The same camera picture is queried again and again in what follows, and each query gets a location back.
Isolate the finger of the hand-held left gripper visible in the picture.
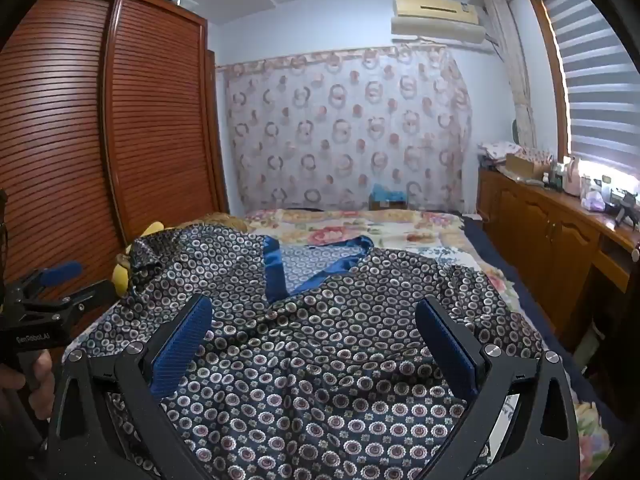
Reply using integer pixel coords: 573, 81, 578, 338
15, 280, 117, 317
7, 261, 84, 306

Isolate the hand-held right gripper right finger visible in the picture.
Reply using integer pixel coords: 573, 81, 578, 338
416, 296, 581, 480

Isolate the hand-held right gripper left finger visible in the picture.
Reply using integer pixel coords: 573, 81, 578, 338
46, 294, 214, 480

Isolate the circle-print satin pajama top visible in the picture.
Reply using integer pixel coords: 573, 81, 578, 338
62, 224, 551, 480

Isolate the person's left hand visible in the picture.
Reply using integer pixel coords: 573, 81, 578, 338
0, 351, 56, 421

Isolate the yellow plush toy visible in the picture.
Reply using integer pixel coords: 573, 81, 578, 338
111, 221, 166, 295

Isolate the wooden louvered wardrobe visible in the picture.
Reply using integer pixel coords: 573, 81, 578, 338
0, 0, 231, 331

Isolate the wooden sideboard cabinet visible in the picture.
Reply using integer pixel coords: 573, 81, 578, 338
475, 165, 640, 341

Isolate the blue cloth bundle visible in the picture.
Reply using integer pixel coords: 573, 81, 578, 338
370, 183, 407, 203

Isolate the pink floral fleece blanket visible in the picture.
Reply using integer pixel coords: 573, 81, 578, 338
244, 207, 615, 480

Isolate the open cardboard box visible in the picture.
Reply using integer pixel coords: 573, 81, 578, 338
505, 152, 548, 178

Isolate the folded floral cloth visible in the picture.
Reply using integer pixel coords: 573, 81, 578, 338
477, 141, 523, 163

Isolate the purple tissue pack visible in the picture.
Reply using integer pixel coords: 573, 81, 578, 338
580, 187, 608, 211

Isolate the pink container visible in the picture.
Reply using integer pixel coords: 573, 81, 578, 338
564, 156, 581, 196

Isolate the black gadget on stand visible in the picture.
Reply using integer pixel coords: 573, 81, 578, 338
607, 192, 640, 233

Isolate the circle-patterned sheer curtain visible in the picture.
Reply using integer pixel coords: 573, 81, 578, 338
216, 46, 473, 213

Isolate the beige tied drape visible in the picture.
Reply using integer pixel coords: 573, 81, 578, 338
484, 0, 538, 148

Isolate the striped window blind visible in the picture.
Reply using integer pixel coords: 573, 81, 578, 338
542, 0, 640, 171

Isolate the cream wall air conditioner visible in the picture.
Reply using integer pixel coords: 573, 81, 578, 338
391, 0, 487, 43

